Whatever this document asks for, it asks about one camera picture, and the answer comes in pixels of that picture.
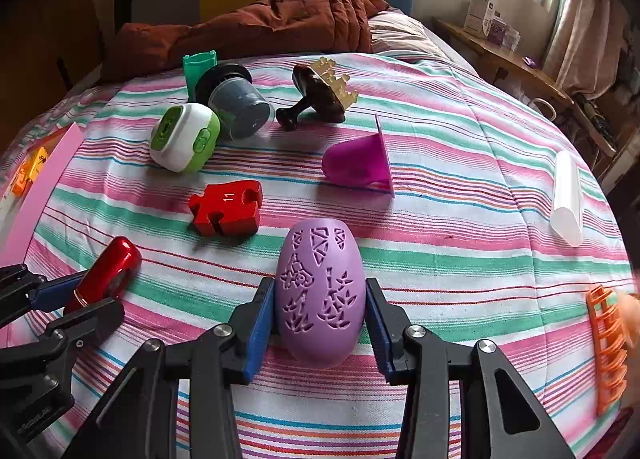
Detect pale pillow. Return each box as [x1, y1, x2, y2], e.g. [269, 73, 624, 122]
[367, 11, 451, 64]

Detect white plastic tube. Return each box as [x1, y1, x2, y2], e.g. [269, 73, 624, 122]
[550, 150, 585, 247]

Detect orange block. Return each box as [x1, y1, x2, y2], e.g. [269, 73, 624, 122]
[11, 146, 50, 197]

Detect pink box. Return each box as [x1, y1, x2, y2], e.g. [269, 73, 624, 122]
[0, 121, 83, 270]

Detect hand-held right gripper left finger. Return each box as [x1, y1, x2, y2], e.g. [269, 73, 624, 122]
[65, 276, 278, 459]

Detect purple carton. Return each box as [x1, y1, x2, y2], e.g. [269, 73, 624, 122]
[487, 16, 508, 44]

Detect white cable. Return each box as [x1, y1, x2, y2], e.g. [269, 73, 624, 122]
[530, 98, 558, 124]

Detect orange plastic rack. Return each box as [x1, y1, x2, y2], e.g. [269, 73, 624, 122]
[586, 285, 630, 416]

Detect green plastic tube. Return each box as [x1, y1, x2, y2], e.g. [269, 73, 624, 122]
[182, 51, 219, 104]

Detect wooden shelf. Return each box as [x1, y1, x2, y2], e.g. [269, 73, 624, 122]
[432, 16, 573, 104]

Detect beige curtain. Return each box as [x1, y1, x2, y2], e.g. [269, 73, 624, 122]
[542, 0, 618, 100]

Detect green and white device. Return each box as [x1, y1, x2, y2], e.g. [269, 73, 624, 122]
[149, 103, 222, 174]

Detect white carton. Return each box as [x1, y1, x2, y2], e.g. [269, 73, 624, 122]
[464, 0, 500, 37]

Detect brown quilt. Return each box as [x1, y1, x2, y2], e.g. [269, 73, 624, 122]
[102, 0, 391, 82]

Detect shiny red capsule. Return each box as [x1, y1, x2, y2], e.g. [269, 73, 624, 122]
[62, 236, 143, 315]

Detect lilac perforated egg shell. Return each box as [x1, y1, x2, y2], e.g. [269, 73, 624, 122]
[274, 220, 367, 369]

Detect clear jar with black lid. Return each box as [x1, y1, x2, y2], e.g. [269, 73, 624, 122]
[195, 64, 273, 141]

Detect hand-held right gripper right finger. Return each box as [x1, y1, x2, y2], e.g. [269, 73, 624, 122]
[365, 278, 576, 459]

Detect magenta plastic cup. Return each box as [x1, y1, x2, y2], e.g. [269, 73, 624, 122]
[322, 114, 396, 197]

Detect brown scalp massager brush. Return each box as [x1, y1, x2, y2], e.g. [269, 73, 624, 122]
[276, 57, 359, 132]

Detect red puzzle block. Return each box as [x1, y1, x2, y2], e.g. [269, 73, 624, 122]
[188, 180, 264, 237]

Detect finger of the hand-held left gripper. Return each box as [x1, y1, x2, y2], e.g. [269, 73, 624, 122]
[0, 264, 90, 314]
[40, 298, 126, 357]

